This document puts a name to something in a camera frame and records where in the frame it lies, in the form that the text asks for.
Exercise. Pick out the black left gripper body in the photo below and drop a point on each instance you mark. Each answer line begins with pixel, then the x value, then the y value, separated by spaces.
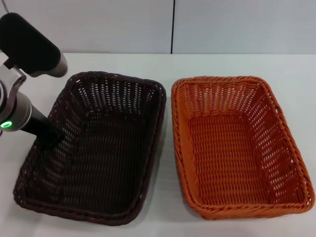
pixel 45 133

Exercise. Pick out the dark brown woven basket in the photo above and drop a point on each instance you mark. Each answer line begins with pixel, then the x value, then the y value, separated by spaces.
pixel 103 163

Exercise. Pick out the orange woven basket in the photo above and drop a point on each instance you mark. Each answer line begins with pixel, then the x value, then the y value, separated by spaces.
pixel 227 158

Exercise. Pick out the left robot arm silver black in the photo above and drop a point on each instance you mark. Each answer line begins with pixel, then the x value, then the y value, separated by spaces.
pixel 29 49

